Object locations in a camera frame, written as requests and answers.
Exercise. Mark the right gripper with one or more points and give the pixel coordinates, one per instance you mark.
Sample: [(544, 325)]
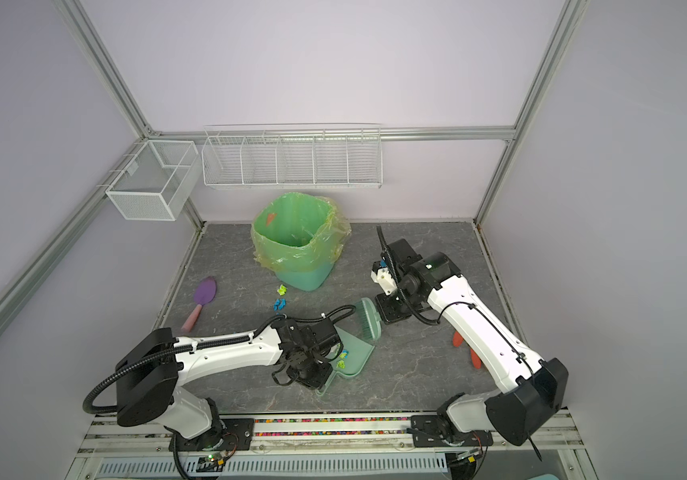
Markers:
[(387, 314)]

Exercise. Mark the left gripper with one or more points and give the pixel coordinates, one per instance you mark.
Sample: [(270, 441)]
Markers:
[(315, 383)]

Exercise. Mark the green dustpan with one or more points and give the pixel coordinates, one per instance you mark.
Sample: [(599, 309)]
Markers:
[(359, 353)]

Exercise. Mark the green hand brush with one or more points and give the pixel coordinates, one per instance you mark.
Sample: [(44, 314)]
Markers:
[(368, 319)]

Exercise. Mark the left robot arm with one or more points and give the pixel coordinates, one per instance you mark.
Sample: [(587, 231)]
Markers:
[(149, 384)]

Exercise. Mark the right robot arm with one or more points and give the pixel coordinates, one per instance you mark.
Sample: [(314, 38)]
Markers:
[(433, 290)]

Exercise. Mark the paper scraps cluster centre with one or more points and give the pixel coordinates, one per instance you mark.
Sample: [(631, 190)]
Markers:
[(342, 360)]

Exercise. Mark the blue scraps beside bin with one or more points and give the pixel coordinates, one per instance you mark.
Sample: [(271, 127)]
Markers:
[(280, 303)]

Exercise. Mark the red rubber glove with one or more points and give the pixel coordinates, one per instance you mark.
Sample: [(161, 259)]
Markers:
[(458, 341)]

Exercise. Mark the green trash bin with bag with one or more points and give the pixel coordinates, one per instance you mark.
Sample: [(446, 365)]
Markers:
[(299, 237)]

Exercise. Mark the purple pink spatula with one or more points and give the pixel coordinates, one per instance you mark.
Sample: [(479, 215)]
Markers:
[(202, 296)]

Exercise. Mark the small white mesh basket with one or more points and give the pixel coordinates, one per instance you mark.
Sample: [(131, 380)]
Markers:
[(157, 181)]

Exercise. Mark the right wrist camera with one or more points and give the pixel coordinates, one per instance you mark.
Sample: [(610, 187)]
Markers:
[(381, 275)]

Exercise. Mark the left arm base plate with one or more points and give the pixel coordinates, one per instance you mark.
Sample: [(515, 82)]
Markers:
[(234, 434)]

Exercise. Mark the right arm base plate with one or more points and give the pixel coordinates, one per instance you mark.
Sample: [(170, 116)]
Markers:
[(433, 431)]

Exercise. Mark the long white wire basket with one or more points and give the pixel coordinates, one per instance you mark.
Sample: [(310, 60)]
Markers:
[(293, 156)]

